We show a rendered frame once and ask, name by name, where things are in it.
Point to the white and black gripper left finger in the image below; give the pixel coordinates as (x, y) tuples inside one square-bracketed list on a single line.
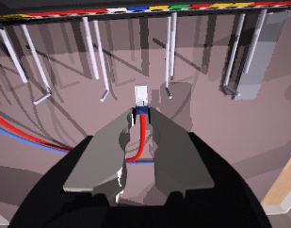
[(95, 165)]

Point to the red patch cord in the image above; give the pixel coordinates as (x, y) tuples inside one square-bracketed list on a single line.
[(141, 145)]

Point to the grey port rack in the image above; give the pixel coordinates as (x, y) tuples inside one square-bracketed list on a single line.
[(251, 73)]

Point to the blue network cable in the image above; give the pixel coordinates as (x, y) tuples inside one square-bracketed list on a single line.
[(57, 150)]

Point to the white and blue network plug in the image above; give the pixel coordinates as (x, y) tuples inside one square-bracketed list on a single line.
[(141, 99)]

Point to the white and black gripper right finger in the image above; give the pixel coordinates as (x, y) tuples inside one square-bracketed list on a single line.
[(184, 162)]

